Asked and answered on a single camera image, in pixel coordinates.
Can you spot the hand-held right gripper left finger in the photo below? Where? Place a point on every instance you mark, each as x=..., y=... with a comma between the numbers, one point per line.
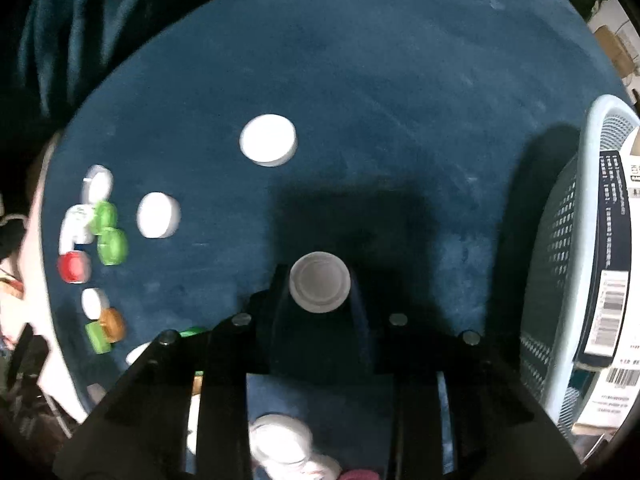
x=278, y=335

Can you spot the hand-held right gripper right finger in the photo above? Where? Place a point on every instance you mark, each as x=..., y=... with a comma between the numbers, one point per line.
x=362, y=335

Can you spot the white ringed bottle cap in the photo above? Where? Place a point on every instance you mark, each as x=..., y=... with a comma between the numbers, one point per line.
x=319, y=282

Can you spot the green bottle cap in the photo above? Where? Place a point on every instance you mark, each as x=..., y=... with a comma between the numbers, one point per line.
x=97, y=337
x=105, y=216
x=112, y=246
x=192, y=331

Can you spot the wide white bottle cap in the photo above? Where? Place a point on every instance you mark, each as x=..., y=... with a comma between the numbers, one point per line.
x=280, y=440

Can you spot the maroon bottle cap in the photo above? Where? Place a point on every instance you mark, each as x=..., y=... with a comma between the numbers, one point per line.
x=359, y=475

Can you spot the brown bottle cap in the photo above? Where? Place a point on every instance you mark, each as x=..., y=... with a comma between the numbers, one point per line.
x=114, y=324

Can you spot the small white bottle cap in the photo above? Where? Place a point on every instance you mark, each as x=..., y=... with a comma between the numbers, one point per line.
x=94, y=303

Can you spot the large white bottle cap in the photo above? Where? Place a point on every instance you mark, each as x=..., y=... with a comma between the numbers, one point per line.
x=268, y=140

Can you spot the light blue plastic basket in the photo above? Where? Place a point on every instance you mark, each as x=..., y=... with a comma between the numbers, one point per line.
x=555, y=240

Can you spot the red bottle cap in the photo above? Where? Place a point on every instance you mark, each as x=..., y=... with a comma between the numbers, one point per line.
x=74, y=266

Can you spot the blue velvet table mat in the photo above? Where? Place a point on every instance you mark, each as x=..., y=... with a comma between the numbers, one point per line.
x=400, y=110

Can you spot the white flip-top cap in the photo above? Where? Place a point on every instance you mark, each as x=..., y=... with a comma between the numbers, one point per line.
x=74, y=227

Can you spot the clear white bottle cap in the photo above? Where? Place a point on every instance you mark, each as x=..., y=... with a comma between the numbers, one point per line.
x=98, y=183

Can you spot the dark blue barcode box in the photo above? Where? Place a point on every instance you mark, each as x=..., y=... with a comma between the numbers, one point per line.
x=607, y=260

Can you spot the white barcode carton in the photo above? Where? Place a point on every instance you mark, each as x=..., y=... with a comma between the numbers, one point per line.
x=617, y=385

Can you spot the colourful printed packet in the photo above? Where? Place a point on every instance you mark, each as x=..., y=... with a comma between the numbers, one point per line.
x=11, y=286

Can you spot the dark teal fleece blanket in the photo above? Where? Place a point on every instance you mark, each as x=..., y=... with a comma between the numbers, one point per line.
x=75, y=20

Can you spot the cardboard box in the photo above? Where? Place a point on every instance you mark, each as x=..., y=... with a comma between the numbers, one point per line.
x=612, y=47

